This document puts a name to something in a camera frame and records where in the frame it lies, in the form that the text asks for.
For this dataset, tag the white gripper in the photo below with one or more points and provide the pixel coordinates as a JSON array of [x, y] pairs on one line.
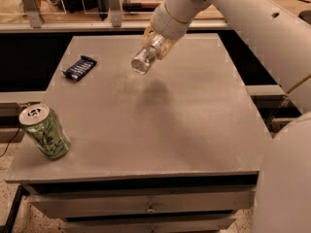
[[167, 25]]

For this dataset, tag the silver redbull can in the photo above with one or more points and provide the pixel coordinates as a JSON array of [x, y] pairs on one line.
[[147, 55]]

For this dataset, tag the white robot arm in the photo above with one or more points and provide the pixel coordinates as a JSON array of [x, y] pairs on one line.
[[281, 42]]

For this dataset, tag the blue rxbar blueberry wrapper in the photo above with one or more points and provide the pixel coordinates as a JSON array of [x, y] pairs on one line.
[[78, 70]]

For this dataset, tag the green soda can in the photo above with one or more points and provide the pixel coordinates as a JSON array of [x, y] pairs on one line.
[[43, 127]]

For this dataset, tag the grey cabinet upper drawer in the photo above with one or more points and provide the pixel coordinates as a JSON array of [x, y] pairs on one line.
[[144, 202]]

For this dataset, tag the grey cabinet drawer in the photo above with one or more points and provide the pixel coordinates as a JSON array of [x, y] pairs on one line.
[[162, 224], [144, 202]]

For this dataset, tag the grey cabinet lower drawer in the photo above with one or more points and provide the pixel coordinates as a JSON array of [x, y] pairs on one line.
[[162, 224]]

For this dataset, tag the metal railing post middle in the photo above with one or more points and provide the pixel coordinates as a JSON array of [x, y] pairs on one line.
[[115, 13]]

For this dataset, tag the metal railing post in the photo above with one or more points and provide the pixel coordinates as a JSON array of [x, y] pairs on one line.
[[34, 17], [115, 13]]

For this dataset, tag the metal railing post left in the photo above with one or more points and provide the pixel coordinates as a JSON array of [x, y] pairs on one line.
[[34, 17]]

